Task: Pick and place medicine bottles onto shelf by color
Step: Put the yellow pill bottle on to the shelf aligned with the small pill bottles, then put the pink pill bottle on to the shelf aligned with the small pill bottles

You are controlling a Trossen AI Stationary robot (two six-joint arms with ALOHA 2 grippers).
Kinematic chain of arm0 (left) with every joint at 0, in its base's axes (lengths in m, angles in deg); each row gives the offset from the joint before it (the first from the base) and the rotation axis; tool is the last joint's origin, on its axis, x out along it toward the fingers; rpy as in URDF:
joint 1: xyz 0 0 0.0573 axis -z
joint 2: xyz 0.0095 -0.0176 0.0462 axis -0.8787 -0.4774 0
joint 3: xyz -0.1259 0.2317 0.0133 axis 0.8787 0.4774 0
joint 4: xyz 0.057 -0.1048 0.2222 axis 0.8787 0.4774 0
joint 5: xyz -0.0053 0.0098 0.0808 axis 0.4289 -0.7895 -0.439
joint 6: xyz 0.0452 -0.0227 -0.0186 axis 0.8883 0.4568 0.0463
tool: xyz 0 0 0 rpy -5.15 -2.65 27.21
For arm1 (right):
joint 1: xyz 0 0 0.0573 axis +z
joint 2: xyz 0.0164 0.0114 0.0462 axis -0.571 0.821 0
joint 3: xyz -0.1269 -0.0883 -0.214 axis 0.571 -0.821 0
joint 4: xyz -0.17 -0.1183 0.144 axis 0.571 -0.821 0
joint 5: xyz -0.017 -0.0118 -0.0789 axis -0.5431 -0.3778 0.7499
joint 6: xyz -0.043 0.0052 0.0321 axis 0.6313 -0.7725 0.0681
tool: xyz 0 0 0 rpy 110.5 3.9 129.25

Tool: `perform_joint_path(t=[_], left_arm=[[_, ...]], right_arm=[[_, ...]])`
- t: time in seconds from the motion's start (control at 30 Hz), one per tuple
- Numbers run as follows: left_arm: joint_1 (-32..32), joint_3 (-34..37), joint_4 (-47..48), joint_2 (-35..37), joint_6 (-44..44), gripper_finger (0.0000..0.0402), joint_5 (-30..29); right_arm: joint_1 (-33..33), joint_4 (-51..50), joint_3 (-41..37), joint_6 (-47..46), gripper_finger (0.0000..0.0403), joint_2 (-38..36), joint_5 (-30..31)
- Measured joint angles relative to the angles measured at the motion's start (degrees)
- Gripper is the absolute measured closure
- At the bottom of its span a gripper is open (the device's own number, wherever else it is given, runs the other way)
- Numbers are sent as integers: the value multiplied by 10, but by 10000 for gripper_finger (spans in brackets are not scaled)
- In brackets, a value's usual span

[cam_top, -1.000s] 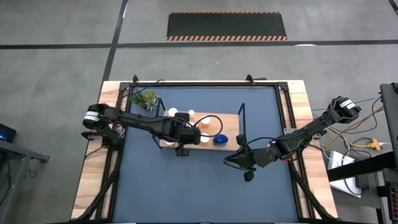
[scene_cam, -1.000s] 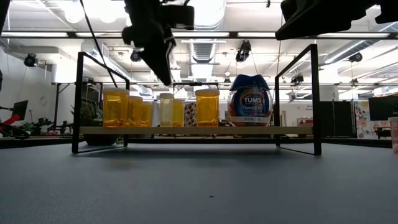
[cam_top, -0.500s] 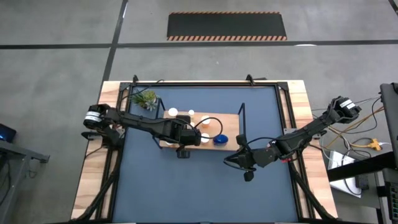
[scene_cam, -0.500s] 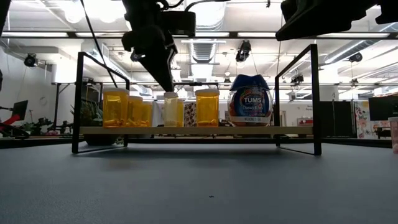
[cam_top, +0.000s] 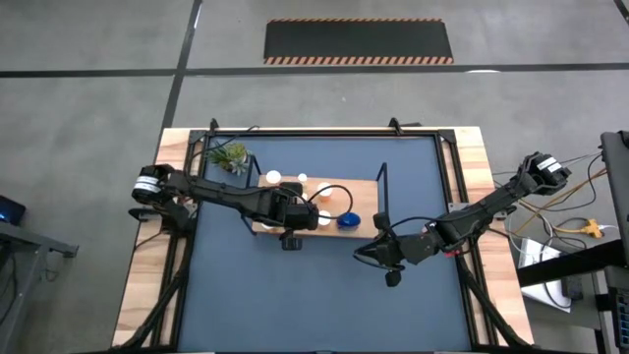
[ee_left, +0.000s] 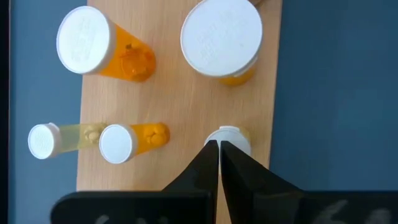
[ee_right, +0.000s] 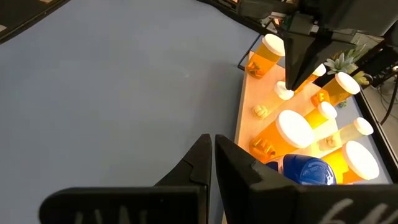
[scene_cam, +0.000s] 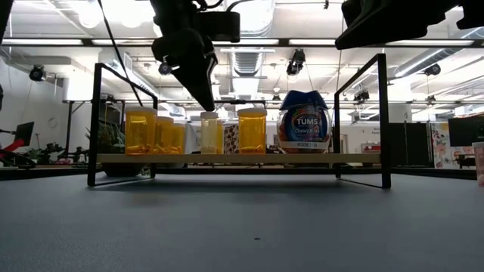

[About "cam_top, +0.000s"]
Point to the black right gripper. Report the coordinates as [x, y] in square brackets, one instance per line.
[410, 248]

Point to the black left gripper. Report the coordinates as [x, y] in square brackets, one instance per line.
[295, 216]

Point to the small orange pill bottle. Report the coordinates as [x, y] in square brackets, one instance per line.
[302, 177]

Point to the blue-capped Tums bottle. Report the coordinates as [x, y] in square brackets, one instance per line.
[348, 221]

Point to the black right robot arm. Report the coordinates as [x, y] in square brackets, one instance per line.
[491, 206]

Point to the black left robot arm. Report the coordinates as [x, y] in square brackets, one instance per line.
[221, 193]

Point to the potted green succulent plant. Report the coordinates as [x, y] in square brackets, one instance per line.
[228, 155]

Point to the blue table mat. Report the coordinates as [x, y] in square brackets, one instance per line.
[295, 324]

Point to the white box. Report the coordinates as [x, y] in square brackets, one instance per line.
[533, 255]

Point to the black striped-edge floor mat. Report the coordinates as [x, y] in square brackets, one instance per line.
[359, 41]

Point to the black desk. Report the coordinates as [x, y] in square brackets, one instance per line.
[565, 268]

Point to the yellow power splitter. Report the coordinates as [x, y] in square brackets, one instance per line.
[592, 229]

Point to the black monitor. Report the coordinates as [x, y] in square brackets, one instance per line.
[619, 187]

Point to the black keyboard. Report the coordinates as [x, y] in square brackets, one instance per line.
[623, 314]

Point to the grey metal cart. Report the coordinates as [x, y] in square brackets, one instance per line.
[29, 241]

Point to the black device blue light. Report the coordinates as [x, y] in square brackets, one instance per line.
[12, 209]

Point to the wooden shelf black metal frame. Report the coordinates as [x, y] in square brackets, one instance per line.
[363, 196]

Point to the black metal table frame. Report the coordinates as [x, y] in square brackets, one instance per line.
[319, 133]

